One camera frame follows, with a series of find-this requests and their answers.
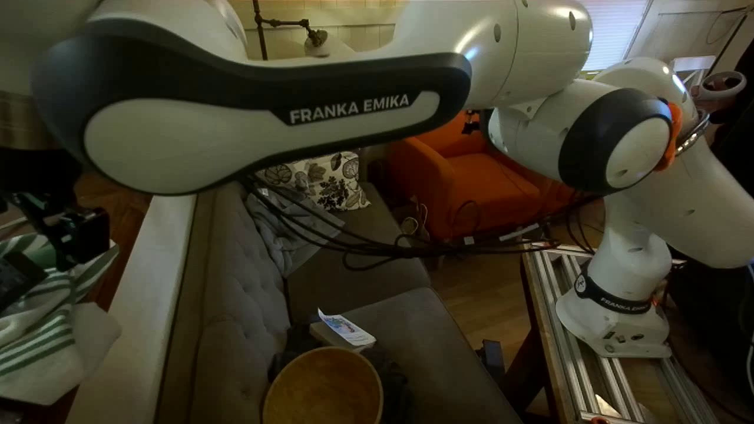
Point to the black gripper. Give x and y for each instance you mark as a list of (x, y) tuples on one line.
[(38, 173)]

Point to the black remote control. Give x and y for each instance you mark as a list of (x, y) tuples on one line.
[(15, 283)]

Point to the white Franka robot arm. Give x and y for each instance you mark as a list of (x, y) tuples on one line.
[(260, 110)]

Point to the wooden bowl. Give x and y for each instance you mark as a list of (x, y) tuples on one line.
[(322, 389)]

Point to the green white striped towel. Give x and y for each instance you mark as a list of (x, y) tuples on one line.
[(49, 314)]

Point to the grey fabric sofa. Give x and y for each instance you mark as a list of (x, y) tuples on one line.
[(237, 314)]

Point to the gray blanket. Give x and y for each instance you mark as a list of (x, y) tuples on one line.
[(274, 236)]

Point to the small leaf print pillow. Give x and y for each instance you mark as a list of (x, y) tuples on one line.
[(332, 180)]

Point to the floor lamp white shade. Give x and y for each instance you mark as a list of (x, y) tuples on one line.
[(314, 37)]

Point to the orange armchair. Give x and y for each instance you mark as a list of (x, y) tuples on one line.
[(472, 190)]

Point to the small black box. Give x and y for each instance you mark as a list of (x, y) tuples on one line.
[(493, 357)]

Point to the black control box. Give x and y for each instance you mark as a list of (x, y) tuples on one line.
[(709, 314)]

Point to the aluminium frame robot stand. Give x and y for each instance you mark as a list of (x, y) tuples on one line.
[(573, 379)]

